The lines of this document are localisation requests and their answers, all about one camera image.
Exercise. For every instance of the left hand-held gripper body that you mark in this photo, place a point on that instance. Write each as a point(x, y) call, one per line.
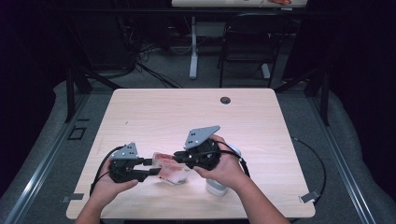
point(123, 169)

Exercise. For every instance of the aluminium floor rail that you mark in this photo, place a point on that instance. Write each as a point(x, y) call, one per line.
point(342, 161)
point(46, 158)

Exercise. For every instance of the black floor socket frame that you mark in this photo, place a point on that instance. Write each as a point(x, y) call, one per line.
point(72, 137)

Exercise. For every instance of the person's left hand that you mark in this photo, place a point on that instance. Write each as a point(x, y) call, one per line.
point(106, 191)

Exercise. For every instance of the black folding chair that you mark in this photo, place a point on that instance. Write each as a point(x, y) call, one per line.
point(253, 37)

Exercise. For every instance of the orange object on desk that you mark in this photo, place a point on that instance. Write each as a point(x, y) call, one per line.
point(280, 2)

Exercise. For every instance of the black metal stand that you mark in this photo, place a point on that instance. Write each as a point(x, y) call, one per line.
point(325, 99)
point(70, 96)

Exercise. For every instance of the white lidded plastic container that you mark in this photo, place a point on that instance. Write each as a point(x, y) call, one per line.
point(216, 189)

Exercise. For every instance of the red and white spouted pouch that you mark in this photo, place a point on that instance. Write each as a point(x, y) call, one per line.
point(174, 174)

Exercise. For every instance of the light background desk top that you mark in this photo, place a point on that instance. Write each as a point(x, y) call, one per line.
point(218, 3)

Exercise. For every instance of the grey tape strip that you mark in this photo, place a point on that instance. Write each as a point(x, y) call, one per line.
point(309, 196)
point(74, 197)

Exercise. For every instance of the white desk leg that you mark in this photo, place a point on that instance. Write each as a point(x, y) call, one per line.
point(265, 71)
point(193, 53)

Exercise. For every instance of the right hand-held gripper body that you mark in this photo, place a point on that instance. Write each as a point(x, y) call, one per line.
point(202, 155)

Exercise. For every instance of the person's right hand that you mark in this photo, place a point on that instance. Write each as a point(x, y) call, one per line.
point(229, 171)

